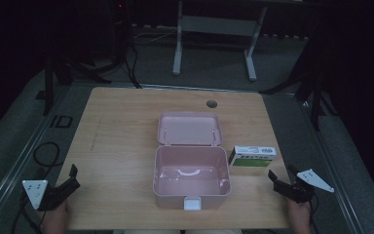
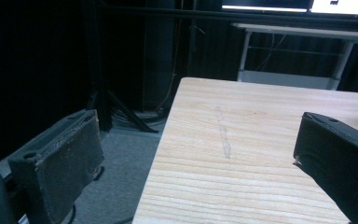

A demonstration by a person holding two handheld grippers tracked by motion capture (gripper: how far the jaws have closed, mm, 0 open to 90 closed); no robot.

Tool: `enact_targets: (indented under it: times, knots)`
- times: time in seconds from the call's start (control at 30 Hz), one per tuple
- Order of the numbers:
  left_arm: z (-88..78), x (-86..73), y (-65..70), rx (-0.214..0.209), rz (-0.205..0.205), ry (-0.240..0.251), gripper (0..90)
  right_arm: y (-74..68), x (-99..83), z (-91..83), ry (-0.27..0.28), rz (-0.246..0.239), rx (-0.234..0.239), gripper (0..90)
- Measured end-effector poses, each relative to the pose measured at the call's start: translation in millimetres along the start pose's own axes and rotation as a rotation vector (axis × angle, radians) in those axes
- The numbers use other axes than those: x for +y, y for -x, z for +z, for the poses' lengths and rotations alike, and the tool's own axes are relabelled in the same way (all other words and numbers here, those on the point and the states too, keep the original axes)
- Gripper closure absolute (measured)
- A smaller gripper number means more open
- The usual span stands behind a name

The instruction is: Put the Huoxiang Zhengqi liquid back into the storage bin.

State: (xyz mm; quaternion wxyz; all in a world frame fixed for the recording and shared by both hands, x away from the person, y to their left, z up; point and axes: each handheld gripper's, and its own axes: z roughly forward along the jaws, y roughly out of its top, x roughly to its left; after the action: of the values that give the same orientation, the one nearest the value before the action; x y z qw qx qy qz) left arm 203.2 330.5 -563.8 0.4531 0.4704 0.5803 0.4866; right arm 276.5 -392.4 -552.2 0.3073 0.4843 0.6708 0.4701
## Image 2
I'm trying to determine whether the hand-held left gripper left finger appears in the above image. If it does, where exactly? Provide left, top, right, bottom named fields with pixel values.
left=7, top=108, right=105, bottom=224

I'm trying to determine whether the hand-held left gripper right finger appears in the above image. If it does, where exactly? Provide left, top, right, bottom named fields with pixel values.
left=293, top=111, right=358, bottom=224

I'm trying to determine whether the black tripod stand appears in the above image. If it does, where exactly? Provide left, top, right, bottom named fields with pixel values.
left=87, top=0, right=159, bottom=134

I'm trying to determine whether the white metal desk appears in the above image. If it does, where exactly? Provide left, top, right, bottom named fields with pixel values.
left=231, top=22, right=358, bottom=91

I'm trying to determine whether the dark curtain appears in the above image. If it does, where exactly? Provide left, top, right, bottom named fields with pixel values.
left=0, top=0, right=101, bottom=171

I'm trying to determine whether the monitor with bright screen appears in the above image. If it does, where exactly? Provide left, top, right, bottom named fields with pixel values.
left=309, top=0, right=358, bottom=17

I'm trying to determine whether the dark monitor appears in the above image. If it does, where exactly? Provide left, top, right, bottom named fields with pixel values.
left=221, top=0, right=311, bottom=14

